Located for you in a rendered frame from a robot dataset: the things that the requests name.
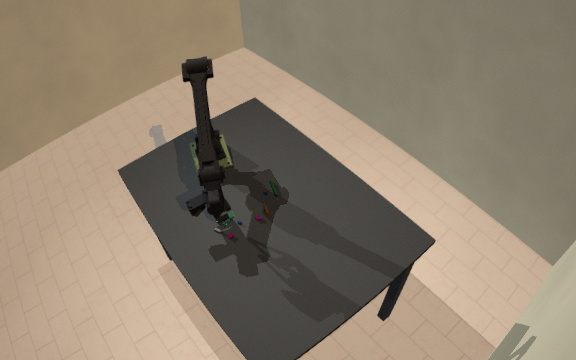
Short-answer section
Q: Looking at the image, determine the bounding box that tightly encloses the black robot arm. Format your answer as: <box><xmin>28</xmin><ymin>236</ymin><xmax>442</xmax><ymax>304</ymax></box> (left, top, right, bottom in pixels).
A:
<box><xmin>182</xmin><ymin>56</ymin><xmax>226</xmax><ymax>217</ymax></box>

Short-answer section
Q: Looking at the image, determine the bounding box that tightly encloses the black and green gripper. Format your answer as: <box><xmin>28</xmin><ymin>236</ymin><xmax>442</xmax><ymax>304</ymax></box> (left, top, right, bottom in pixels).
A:
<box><xmin>213</xmin><ymin>192</ymin><xmax>235</xmax><ymax>228</ymax></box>

